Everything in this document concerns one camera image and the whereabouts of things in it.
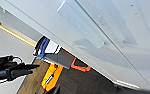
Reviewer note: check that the orange flat object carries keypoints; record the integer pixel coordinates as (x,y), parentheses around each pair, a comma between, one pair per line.
(52,76)

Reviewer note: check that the white bin lid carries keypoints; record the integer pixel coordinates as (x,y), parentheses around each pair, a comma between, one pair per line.
(52,48)

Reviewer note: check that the white wardrobe cabinet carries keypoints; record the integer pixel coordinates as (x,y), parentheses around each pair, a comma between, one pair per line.
(31,16)

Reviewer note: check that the orange floor frame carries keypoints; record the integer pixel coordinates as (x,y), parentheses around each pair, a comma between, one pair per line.
(81,69)

